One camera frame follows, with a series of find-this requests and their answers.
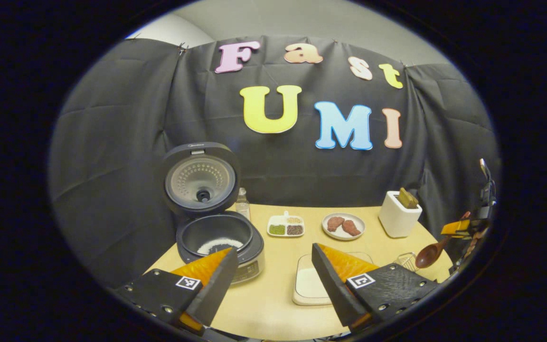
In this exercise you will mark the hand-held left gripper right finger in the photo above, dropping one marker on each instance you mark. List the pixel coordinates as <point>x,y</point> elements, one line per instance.
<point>330,289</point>

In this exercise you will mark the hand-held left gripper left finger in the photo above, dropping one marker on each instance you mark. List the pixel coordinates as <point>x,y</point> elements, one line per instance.
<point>216,285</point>

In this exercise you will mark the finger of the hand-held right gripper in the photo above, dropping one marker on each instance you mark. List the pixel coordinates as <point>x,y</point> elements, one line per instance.
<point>454,228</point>

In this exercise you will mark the clear box of white rice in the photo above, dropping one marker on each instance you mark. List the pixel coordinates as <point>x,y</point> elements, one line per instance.
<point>309,285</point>

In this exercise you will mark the brown wooden spoon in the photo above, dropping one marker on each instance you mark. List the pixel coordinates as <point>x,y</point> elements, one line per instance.
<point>428,255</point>

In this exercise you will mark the black and cream rice cooker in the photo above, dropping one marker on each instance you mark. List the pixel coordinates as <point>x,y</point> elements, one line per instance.
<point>207,190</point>

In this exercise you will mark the brown toast slice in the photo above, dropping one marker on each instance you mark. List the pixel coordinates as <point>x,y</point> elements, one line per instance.
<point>412,197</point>
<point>404,200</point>

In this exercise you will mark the round white plate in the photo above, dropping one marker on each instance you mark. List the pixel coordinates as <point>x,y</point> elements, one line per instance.
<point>344,236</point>

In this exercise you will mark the white toaster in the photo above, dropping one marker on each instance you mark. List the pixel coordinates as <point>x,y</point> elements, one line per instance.
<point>397,221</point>

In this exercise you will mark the brown meat piece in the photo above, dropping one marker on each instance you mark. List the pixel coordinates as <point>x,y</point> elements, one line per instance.
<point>352,228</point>
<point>334,223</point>

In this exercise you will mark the white divided bean dish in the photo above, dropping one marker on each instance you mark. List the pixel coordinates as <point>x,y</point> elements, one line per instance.
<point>285,227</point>

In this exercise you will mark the small clear glass bottle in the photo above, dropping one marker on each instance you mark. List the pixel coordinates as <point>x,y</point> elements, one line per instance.
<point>242,206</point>

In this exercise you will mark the black backdrop cloth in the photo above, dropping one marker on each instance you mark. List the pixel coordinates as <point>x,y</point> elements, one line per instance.
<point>112,166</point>

